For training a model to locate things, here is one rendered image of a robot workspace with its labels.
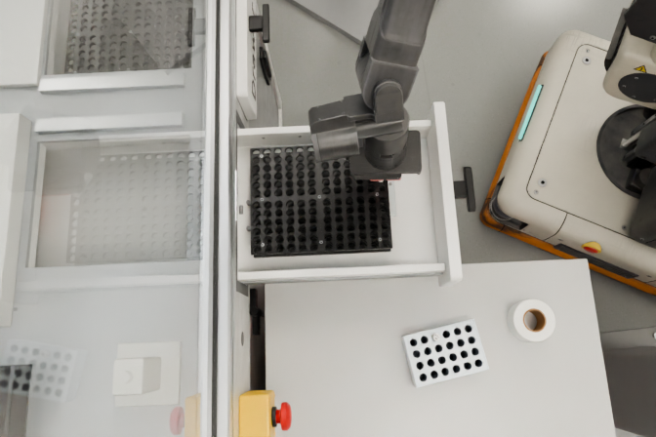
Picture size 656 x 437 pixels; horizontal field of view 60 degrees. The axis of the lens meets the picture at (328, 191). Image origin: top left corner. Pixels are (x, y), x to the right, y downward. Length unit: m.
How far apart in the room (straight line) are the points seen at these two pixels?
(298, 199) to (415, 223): 0.21
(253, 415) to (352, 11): 1.51
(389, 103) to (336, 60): 1.35
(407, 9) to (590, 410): 0.74
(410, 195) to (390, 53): 0.38
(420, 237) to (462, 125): 1.03
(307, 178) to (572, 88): 1.05
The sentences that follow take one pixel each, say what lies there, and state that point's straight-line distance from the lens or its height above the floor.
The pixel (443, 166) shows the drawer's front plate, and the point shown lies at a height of 0.93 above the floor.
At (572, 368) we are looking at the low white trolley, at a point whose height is 0.76.
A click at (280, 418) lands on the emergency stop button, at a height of 0.89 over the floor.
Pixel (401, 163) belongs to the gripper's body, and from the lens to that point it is 0.81.
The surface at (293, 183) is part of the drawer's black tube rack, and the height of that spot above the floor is 0.90.
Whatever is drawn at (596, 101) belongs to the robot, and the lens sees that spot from 1.79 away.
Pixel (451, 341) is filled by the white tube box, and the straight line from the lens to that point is 1.00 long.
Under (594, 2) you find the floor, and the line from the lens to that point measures 2.31.
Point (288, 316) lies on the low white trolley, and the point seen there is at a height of 0.76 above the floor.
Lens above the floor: 1.78
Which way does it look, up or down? 75 degrees down
